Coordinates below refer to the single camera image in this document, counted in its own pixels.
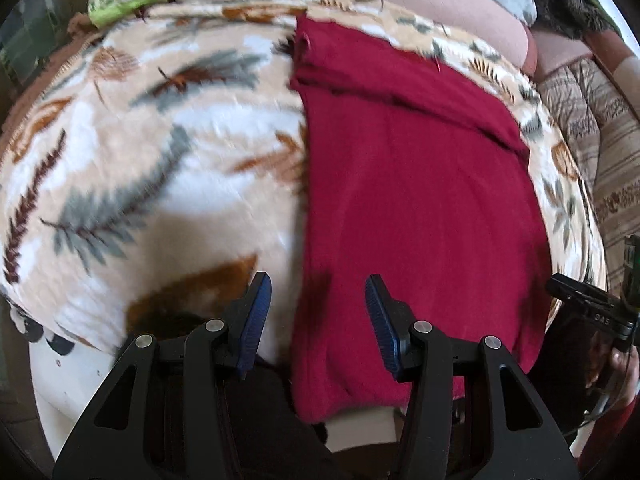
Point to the person's black pants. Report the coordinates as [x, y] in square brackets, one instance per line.
[280, 420]

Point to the dark furry cloth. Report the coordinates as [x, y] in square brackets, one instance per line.
[570, 0]

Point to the beige leaf print blanket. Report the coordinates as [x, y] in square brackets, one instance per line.
[150, 170]

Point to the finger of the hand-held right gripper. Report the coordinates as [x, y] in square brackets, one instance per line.
[575, 290]

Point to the white printed bed sheet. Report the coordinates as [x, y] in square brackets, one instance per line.
[70, 385]

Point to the person's right hand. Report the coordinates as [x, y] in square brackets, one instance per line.
[626, 367]

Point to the pink cushion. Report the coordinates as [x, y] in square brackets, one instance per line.
[440, 5]

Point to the dark red knit garment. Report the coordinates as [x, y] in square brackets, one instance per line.
[410, 200]

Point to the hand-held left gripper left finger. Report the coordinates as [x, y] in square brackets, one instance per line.
[256, 312]

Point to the beige striped sofa cover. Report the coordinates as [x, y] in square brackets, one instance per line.
[595, 125]

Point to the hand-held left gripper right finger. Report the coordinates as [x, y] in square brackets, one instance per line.
[379, 320]

